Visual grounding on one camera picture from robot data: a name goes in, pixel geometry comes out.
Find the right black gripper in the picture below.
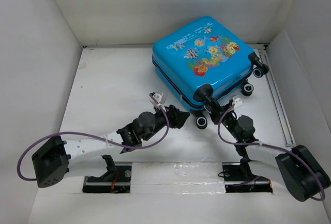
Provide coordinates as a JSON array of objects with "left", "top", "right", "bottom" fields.
[{"left": 205, "top": 103, "right": 240, "bottom": 141}]

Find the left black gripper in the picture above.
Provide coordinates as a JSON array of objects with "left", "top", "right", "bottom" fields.
[{"left": 142, "top": 103, "right": 188, "bottom": 141}]

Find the blue kids suitcase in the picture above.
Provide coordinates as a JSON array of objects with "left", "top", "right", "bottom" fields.
[{"left": 152, "top": 16, "right": 269, "bottom": 129}]

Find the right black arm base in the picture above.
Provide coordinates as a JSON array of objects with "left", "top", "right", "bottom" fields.
[{"left": 218, "top": 159, "right": 273, "bottom": 193}]

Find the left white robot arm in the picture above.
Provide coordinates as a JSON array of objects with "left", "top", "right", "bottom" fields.
[{"left": 32, "top": 105, "right": 190, "bottom": 188}]

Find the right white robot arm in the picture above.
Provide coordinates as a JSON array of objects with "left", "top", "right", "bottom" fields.
[{"left": 204, "top": 101, "right": 330, "bottom": 202}]

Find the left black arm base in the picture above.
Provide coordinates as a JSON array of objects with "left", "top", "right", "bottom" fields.
[{"left": 82, "top": 155, "right": 132, "bottom": 194}]

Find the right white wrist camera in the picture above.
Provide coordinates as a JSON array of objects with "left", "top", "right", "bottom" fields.
[{"left": 229, "top": 96, "right": 243, "bottom": 110}]

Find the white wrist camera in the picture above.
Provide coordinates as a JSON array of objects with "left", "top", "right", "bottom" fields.
[
  {"left": 149, "top": 92, "right": 167, "bottom": 111},
  {"left": 229, "top": 96, "right": 243, "bottom": 110}
]

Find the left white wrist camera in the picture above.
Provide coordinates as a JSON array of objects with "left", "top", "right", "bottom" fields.
[{"left": 149, "top": 92, "right": 167, "bottom": 111}]

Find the aluminium frame rail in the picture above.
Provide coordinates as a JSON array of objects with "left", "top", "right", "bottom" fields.
[{"left": 258, "top": 44, "right": 296, "bottom": 147}]

